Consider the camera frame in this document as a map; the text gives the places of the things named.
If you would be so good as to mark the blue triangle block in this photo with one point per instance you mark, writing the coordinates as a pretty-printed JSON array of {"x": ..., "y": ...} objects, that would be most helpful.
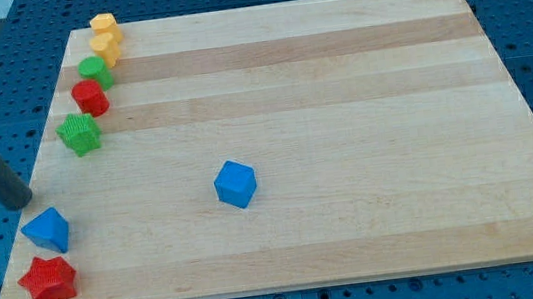
[{"x": 49, "y": 230}]

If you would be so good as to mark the green star block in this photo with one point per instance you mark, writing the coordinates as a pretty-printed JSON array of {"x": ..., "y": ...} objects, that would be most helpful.
[{"x": 80, "y": 133}]

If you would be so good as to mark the red star block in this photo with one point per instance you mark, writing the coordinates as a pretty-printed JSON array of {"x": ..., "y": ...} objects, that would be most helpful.
[{"x": 49, "y": 279}]

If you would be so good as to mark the red cylinder block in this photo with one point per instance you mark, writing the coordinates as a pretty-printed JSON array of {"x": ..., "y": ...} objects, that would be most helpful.
[{"x": 90, "y": 98}]

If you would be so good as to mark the green cylinder block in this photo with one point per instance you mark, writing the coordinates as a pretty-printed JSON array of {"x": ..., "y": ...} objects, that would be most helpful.
[{"x": 95, "y": 68}]

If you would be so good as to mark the yellow heart block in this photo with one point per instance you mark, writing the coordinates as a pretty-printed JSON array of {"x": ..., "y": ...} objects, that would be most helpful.
[{"x": 106, "y": 47}]

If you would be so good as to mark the yellow hexagon block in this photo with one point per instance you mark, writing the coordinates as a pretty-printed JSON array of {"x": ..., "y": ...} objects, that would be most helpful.
[{"x": 106, "y": 23}]

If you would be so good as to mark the blue cube block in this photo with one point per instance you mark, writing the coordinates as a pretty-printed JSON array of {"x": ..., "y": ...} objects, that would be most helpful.
[{"x": 235, "y": 184}]

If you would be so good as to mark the wooden board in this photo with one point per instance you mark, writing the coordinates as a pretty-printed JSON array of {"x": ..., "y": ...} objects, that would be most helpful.
[{"x": 388, "y": 140}]

